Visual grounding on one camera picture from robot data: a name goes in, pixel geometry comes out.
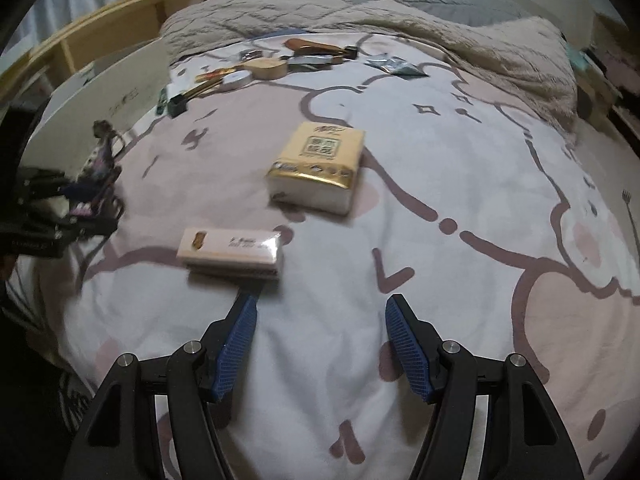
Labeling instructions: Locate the brown leather case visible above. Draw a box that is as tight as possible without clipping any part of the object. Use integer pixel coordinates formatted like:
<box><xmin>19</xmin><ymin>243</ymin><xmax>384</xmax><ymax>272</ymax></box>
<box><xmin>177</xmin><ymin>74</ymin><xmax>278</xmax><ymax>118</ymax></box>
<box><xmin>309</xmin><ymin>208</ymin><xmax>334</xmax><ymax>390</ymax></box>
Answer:
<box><xmin>285</xmin><ymin>37</ymin><xmax>347</xmax><ymax>59</ymax></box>

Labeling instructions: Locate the gold bar lighter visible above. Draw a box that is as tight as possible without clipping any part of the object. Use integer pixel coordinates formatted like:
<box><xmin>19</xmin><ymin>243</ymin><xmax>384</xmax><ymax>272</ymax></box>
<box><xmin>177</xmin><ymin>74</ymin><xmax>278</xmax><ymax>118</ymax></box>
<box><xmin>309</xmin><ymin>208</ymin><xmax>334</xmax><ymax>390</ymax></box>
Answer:
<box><xmin>169</xmin><ymin>80</ymin><xmax>226</xmax><ymax>117</ymax></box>

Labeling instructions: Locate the pale pink box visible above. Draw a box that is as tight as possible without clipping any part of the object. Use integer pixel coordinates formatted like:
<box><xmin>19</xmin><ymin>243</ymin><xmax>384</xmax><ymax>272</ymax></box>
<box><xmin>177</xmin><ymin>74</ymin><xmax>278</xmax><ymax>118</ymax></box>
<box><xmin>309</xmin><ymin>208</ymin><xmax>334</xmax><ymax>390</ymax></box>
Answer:
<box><xmin>178</xmin><ymin>226</ymin><xmax>285</xmax><ymax>283</ymax></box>

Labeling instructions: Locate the light wooden shelf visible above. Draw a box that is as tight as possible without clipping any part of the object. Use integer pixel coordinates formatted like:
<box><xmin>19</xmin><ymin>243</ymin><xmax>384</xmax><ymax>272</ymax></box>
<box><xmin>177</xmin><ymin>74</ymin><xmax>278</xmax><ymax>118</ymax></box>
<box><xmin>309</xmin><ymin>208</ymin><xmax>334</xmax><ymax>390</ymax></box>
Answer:
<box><xmin>0</xmin><ymin>0</ymin><xmax>241</xmax><ymax>106</ymax></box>

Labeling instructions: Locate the yellow tissue pack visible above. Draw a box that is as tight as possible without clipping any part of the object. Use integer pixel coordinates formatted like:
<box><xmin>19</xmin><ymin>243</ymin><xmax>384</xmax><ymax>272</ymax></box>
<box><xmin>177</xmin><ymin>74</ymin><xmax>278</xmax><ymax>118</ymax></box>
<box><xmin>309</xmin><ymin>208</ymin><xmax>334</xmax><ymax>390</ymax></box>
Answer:
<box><xmin>265</xmin><ymin>121</ymin><xmax>366</xmax><ymax>216</ymax></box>

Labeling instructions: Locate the white shoe box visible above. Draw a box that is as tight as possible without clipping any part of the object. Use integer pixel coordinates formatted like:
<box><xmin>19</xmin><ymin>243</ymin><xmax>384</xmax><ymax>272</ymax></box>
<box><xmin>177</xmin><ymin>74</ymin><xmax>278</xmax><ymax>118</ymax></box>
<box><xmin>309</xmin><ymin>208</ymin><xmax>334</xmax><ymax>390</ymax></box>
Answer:
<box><xmin>35</xmin><ymin>37</ymin><xmax>173</xmax><ymax>171</ymax></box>

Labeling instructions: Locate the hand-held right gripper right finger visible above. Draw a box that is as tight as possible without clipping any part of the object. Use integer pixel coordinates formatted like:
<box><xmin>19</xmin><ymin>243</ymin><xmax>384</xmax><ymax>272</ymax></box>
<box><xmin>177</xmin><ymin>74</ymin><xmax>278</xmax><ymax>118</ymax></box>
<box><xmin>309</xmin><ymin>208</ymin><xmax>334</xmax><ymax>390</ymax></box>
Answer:
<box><xmin>384</xmin><ymin>292</ymin><xmax>586</xmax><ymax>480</ymax></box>

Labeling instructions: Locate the pink white printed bedsheet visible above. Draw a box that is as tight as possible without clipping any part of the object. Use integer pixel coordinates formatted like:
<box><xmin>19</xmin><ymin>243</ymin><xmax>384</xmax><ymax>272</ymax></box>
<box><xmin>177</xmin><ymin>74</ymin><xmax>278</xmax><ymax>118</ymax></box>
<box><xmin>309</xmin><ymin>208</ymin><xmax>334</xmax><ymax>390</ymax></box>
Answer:
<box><xmin>30</xmin><ymin>30</ymin><xmax>640</xmax><ymax>480</ymax></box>

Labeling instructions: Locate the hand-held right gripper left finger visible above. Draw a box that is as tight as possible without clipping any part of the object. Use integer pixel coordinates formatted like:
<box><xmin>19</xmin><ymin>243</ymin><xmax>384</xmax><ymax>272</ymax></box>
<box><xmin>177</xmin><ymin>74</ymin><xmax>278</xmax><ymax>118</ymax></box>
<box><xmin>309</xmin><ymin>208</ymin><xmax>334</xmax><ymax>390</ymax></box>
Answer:
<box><xmin>62</xmin><ymin>292</ymin><xmax>261</xmax><ymax>480</ymax></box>

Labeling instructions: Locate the white round tape measure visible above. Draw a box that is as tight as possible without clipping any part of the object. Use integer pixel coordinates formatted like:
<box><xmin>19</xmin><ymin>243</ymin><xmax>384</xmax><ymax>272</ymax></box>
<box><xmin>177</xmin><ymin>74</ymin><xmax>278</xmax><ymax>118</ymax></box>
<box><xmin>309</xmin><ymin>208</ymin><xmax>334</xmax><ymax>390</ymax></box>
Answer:
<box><xmin>220</xmin><ymin>70</ymin><xmax>253</xmax><ymax>92</ymax></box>

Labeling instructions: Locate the wooden paddle brush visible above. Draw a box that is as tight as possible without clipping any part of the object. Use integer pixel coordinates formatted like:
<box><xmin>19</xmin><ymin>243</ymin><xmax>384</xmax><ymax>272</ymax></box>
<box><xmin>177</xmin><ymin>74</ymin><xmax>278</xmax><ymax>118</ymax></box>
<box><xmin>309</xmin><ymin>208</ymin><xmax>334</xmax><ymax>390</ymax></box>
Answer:
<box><xmin>242</xmin><ymin>56</ymin><xmax>290</xmax><ymax>80</ymax></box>

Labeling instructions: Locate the blue white foil packet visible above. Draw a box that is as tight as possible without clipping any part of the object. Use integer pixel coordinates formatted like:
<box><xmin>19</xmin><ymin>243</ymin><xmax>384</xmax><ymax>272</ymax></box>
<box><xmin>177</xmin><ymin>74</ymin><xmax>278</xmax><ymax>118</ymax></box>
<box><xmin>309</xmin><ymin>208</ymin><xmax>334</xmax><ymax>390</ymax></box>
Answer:
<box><xmin>364</xmin><ymin>54</ymin><xmax>429</xmax><ymax>79</ymax></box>

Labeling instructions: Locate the beige fluffy blanket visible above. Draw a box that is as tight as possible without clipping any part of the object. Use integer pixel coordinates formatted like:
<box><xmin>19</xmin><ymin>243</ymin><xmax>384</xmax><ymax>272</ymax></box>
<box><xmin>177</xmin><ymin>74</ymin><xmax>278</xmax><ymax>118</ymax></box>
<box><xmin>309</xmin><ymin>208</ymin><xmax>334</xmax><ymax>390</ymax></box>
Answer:
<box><xmin>160</xmin><ymin>0</ymin><xmax>581</xmax><ymax>131</ymax></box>

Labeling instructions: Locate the wooden bedside table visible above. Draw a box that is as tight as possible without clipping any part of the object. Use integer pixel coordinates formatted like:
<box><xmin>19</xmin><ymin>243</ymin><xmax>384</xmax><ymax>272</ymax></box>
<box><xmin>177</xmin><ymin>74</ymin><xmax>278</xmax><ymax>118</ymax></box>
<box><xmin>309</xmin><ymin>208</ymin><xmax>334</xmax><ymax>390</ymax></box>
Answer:
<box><xmin>575</xmin><ymin>10</ymin><xmax>640</xmax><ymax>133</ymax></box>

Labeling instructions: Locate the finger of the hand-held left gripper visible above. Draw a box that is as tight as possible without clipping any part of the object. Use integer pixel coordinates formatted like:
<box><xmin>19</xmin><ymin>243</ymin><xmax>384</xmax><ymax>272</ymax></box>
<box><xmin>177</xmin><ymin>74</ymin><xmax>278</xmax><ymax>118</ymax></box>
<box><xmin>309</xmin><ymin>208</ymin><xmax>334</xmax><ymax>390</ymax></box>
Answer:
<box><xmin>59</xmin><ymin>183</ymin><xmax>109</xmax><ymax>200</ymax></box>
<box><xmin>51</xmin><ymin>215</ymin><xmax>121</xmax><ymax>237</ymax></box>

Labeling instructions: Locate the floral patterned fabric accessory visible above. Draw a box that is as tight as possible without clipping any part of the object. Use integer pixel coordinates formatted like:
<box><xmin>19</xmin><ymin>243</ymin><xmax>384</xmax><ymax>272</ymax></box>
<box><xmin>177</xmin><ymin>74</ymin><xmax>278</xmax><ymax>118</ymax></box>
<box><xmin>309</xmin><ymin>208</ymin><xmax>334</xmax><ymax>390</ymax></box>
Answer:
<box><xmin>81</xmin><ymin>120</ymin><xmax>124</xmax><ymax>185</ymax></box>

